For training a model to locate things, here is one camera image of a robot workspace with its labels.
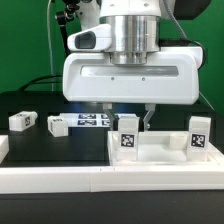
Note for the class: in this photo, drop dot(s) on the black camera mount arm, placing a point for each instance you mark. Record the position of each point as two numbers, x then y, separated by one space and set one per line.
63 23

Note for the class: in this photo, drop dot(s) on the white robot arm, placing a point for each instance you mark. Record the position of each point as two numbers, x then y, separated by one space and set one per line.
118 56

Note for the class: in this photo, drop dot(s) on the white square table top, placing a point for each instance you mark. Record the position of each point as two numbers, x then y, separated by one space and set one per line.
154 149

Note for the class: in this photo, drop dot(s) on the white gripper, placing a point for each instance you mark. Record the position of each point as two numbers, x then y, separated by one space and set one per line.
169 76

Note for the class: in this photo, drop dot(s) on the white U-shaped fence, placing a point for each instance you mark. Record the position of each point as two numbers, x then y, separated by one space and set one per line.
112 178

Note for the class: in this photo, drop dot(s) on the white sheet with markers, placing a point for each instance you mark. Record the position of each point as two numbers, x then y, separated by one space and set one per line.
86 119

